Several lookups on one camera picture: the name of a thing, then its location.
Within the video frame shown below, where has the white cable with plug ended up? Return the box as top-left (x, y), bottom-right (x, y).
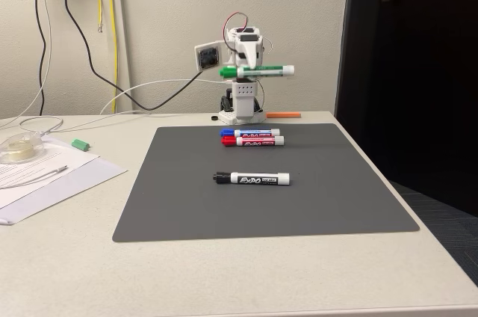
top-left (0, 164), bottom-right (70, 191)

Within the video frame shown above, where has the dark gray rubber mat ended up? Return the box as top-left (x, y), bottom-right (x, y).
top-left (112, 123), bottom-right (421, 244)

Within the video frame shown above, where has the thin black cable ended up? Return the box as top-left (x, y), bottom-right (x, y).
top-left (31, 0), bottom-right (48, 117)

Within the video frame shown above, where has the blue Expo marker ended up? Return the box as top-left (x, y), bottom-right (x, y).
top-left (219, 127), bottom-right (282, 138)

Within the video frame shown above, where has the dark wooden door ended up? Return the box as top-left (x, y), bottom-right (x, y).
top-left (334, 0), bottom-right (478, 218)

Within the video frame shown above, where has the blank white paper sheet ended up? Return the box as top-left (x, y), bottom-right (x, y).
top-left (0, 155), bottom-right (129, 226)

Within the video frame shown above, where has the white wall cable conduit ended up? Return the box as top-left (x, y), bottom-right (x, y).
top-left (111, 0), bottom-right (132, 113)

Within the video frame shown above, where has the clear tape dispenser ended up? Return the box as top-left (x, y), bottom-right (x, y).
top-left (0, 130), bottom-right (46, 164)

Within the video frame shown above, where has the white power cable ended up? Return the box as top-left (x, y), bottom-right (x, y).
top-left (99, 77), bottom-right (233, 116)

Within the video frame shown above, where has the printed white paper sheet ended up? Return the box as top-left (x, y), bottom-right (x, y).
top-left (0, 133), bottom-right (102, 193)

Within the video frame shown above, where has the red Expo marker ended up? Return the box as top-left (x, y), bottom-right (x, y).
top-left (220, 135), bottom-right (285, 148)

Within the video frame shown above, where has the green Expo marker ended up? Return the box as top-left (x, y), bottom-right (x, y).
top-left (217, 64), bottom-right (296, 81)

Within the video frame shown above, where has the orange flat strip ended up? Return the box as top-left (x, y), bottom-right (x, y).
top-left (265, 111), bottom-right (302, 120)

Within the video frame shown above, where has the long yellow cable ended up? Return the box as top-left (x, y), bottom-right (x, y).
top-left (107, 0), bottom-right (119, 114)

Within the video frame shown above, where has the white-framed black camera module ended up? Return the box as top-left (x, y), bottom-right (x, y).
top-left (193, 40), bottom-right (226, 73)

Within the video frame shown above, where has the thin white cable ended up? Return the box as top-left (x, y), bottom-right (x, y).
top-left (0, 0), bottom-right (64, 135)

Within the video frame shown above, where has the thick black cable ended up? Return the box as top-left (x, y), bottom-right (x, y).
top-left (60, 0), bottom-right (205, 112)

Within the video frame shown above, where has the black Expo marker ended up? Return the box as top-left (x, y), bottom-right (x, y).
top-left (212, 170), bottom-right (291, 187)

